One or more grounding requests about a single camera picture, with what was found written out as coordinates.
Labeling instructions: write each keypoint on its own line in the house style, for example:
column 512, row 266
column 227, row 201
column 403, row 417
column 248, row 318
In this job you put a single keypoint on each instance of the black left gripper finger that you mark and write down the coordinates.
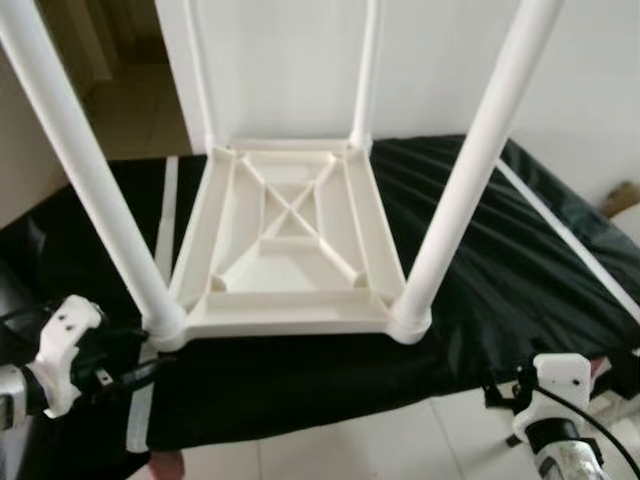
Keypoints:
column 135, row 377

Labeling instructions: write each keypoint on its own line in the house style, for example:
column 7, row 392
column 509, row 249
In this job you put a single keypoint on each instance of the pink cloth item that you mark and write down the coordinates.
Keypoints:
column 168, row 465
column 600, row 368

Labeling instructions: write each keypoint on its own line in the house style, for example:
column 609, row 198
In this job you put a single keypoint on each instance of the black table cloth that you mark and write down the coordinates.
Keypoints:
column 500, row 300

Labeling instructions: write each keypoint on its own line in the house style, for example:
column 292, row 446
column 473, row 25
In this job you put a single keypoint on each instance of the white round stand base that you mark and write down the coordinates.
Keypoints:
column 625, row 440

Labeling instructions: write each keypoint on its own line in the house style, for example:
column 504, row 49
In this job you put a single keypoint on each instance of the white rounded object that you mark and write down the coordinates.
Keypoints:
column 630, row 228

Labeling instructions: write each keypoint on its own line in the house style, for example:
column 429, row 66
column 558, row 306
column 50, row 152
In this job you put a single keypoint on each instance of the small tan object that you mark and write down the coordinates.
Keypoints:
column 622, row 198

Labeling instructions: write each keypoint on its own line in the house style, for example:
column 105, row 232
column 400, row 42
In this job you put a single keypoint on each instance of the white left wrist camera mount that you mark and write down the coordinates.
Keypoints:
column 65, row 340

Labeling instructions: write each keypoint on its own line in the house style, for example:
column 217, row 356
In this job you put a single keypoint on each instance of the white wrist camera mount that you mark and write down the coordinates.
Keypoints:
column 560, row 385
column 65, row 340

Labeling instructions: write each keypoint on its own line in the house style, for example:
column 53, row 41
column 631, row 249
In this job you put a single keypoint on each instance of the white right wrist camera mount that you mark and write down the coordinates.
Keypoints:
column 560, row 385

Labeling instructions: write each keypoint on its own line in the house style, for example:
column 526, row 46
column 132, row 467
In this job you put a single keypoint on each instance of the beige door frame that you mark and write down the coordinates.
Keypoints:
column 90, row 35

